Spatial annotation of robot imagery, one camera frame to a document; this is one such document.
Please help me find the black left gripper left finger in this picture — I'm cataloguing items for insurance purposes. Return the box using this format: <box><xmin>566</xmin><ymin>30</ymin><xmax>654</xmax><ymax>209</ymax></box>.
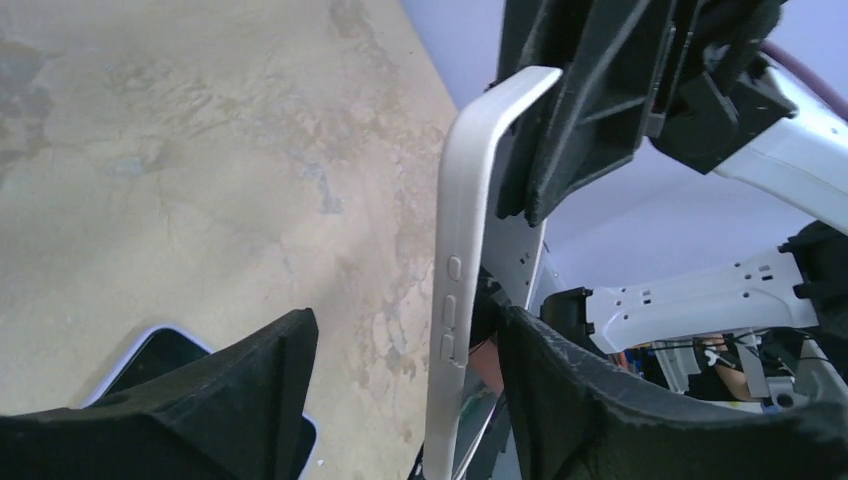
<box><xmin>1</xmin><ymin>309</ymin><xmax>319</xmax><ymax>479</ymax></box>

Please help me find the clear white phone case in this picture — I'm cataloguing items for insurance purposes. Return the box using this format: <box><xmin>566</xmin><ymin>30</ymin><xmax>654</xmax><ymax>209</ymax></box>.
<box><xmin>422</xmin><ymin>66</ymin><xmax>563</xmax><ymax>479</ymax></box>

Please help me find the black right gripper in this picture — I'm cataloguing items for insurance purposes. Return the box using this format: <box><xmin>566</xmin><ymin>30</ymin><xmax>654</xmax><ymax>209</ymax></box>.
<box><xmin>496</xmin><ymin>0</ymin><xmax>797</xmax><ymax>226</ymax></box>

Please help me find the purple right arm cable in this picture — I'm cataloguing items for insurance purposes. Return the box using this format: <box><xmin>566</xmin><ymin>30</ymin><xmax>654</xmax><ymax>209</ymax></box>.
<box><xmin>761</xmin><ymin>40</ymin><xmax>848</xmax><ymax>124</ymax></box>

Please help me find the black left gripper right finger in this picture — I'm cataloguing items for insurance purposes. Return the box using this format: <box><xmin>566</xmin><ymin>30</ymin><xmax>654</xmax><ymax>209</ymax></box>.
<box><xmin>498</xmin><ymin>307</ymin><xmax>847</xmax><ymax>479</ymax></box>

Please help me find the lavender phone case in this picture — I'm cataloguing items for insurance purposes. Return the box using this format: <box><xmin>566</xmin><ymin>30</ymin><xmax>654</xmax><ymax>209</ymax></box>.
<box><xmin>79</xmin><ymin>323</ymin><xmax>321</xmax><ymax>480</ymax></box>

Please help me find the purple-edged black phone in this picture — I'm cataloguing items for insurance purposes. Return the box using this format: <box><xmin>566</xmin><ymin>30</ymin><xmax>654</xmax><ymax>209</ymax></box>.
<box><xmin>451</xmin><ymin>381</ymin><xmax>503</xmax><ymax>480</ymax></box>

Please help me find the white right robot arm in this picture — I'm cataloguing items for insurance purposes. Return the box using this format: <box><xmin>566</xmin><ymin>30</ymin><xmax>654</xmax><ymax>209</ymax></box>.
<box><xmin>496</xmin><ymin>1</ymin><xmax>847</xmax><ymax>353</ymax></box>

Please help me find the person in black shirt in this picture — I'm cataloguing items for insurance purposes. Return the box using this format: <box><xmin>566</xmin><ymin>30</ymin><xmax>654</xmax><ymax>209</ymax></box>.
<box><xmin>469</xmin><ymin>337</ymin><xmax>761</xmax><ymax>403</ymax></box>

